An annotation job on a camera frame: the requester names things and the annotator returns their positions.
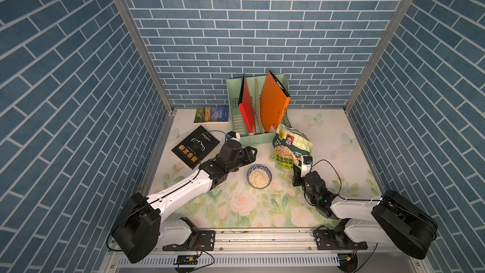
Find small black controller box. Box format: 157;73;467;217
174;255;199;267

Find oats heap in bowl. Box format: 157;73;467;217
249;169;270;189

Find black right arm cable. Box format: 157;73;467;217
302;158;437;241

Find orange file folder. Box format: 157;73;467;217
260;71;290;133

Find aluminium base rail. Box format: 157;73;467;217
99;227;433;273

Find green oats bag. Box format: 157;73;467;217
273;123;313;169

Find landscape cover book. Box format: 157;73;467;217
194;106;229;125

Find red file folder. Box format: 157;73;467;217
238;75;256;135

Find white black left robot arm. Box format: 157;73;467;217
110;140;258;264

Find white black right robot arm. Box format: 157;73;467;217
293;164;438;260

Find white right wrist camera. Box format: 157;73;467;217
301;155;313;178

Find blue patterned ceramic bowl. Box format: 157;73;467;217
246;164;272;189

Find black book with antlers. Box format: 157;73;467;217
172;126;220;169

